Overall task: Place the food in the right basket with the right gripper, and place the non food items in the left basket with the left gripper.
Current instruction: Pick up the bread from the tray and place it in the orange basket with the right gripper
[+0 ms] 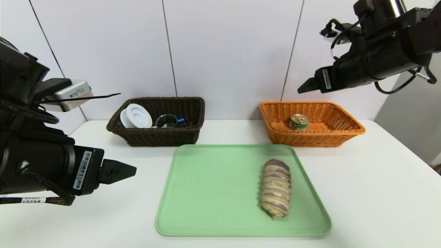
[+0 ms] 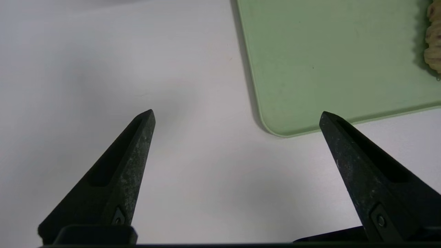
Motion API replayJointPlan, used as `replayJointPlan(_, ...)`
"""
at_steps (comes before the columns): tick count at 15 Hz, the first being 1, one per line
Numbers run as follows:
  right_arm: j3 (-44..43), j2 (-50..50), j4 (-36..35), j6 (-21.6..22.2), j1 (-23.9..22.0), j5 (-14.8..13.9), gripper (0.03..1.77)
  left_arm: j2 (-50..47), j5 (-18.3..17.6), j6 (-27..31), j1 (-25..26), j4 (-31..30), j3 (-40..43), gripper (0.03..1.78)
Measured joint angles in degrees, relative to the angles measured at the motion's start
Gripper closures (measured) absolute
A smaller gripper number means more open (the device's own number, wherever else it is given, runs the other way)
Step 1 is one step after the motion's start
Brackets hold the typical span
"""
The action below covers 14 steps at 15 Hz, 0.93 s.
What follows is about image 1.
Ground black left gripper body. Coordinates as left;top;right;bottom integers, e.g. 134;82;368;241
13;135;104;196

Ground white tape roll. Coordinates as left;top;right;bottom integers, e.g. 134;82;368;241
120;103;153;129

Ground light green plastic tray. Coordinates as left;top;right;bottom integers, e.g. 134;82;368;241
155;144;332;237

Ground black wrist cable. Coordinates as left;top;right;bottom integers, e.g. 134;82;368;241
374;65;438;95
0;100;60;124

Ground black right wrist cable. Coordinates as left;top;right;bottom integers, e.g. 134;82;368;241
374;65;438;95

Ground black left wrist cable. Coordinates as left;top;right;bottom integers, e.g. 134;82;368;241
0;100;60;124

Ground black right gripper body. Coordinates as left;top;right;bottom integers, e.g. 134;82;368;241
315;57;365;94

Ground orange wicker basket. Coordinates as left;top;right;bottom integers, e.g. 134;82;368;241
259;101;366;148

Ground dark brown wicker basket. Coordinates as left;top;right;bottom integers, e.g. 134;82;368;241
106;97;206;147

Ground glass cup with black handle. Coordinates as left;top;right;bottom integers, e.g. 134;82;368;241
155;114;178;129

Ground black zip tie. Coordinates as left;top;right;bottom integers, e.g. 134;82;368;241
41;92;121;104

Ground tin can with green label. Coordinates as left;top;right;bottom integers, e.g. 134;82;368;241
289;114;310;131

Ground twisted purple swirl bread loaf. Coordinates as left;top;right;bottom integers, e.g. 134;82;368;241
259;159;292;220

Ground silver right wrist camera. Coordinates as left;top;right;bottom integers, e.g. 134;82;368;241
320;19;347;39

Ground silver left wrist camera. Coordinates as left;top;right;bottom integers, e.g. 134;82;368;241
41;79;94;112

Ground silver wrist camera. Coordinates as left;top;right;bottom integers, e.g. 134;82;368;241
41;79;94;112
320;19;347;39

